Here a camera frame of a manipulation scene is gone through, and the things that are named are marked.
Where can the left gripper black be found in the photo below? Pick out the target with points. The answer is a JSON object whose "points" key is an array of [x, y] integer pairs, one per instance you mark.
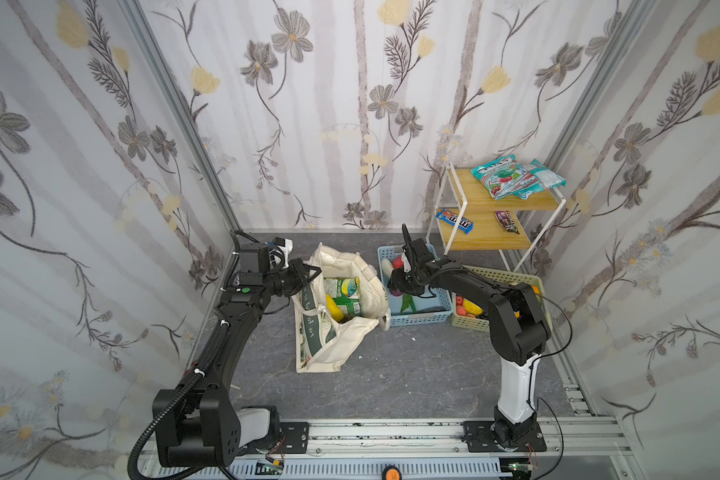
{"points": [[291, 278]]}

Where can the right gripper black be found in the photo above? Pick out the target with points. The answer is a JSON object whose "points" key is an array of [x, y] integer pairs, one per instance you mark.
{"points": [[423, 271]]}

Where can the green snack packet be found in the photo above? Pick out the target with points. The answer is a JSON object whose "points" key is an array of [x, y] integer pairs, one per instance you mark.
{"points": [[346, 293]]}

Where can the yellow squash toy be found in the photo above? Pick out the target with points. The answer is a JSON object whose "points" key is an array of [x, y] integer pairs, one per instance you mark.
{"points": [[334, 310]]}

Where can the canvas tote bag floral print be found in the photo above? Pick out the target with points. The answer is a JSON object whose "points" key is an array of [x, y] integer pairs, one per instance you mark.
{"points": [[322, 344]]}

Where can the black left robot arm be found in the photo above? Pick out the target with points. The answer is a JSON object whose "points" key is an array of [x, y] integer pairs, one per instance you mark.
{"points": [[195, 424]]}

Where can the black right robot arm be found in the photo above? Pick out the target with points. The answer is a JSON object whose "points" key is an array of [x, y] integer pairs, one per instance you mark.
{"points": [[518, 331]]}

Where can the blue candy bag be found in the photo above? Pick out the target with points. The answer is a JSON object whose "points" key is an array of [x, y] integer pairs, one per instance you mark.
{"points": [[454, 219]]}

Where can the purple candy bag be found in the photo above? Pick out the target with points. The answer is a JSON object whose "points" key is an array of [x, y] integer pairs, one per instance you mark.
{"points": [[504, 218]]}

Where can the white radish toy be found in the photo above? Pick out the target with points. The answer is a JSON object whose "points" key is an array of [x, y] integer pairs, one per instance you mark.
{"points": [[387, 267]]}

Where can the green plastic basket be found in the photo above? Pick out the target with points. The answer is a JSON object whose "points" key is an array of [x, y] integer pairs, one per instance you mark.
{"points": [[499, 281]]}

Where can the teal snack packet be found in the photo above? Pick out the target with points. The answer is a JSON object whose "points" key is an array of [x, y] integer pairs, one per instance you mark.
{"points": [[506, 177]]}

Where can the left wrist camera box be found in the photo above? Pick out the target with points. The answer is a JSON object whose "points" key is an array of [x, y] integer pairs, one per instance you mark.
{"points": [[255, 256]]}

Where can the white wire wooden shelf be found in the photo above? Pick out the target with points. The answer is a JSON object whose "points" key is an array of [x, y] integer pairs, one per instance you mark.
{"points": [[459, 191]]}

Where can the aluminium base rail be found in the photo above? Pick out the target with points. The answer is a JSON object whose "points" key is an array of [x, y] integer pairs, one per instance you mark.
{"points": [[584, 447]]}

